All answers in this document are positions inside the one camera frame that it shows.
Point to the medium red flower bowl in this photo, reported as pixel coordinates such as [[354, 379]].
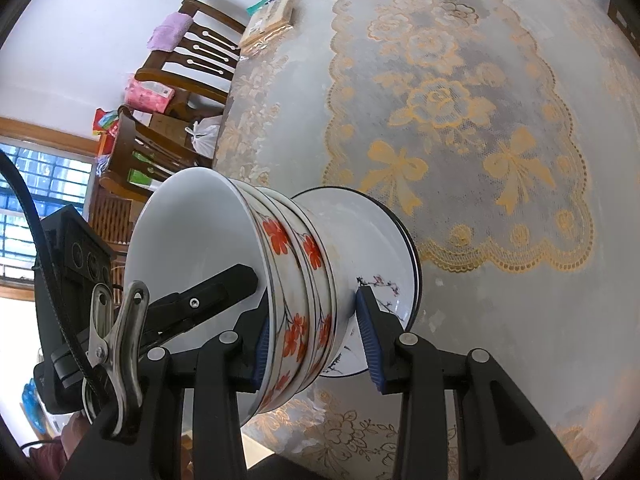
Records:
[[311, 280]]

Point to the pink tissue pack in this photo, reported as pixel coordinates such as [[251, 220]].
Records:
[[147, 95]]

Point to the blue plastic bag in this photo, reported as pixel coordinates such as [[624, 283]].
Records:
[[32, 405]]

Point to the barred window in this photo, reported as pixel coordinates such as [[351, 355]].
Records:
[[30, 170]]

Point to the white plastic bag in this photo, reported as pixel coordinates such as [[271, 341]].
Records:
[[205, 137]]

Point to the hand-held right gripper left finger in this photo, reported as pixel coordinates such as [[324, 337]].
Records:
[[262, 355]]

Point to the clear biscuit packet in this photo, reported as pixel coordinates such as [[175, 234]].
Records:
[[267, 22]]

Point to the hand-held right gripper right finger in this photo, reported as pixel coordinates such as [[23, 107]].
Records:
[[367, 340]]

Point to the bird and blossom plate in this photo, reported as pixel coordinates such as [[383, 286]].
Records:
[[360, 225]]

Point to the wooden chair with purple cloth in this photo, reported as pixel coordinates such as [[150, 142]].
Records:
[[185, 85]]

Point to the gold lace table runner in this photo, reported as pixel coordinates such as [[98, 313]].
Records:
[[450, 110]]

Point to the wooden lattice cabinet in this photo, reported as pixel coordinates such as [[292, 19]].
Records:
[[107, 215]]

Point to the purple cloth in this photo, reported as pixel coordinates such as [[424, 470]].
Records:
[[170, 32]]

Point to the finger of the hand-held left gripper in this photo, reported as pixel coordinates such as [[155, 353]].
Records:
[[210, 295]]

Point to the colourful toy packaging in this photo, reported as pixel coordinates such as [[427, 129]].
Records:
[[105, 122]]

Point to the cardboard box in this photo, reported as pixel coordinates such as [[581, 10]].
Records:
[[170, 127]]

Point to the person's left hand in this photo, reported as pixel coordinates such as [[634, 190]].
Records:
[[72, 432]]

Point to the small red flower bowl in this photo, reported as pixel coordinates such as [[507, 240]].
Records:
[[190, 240]]

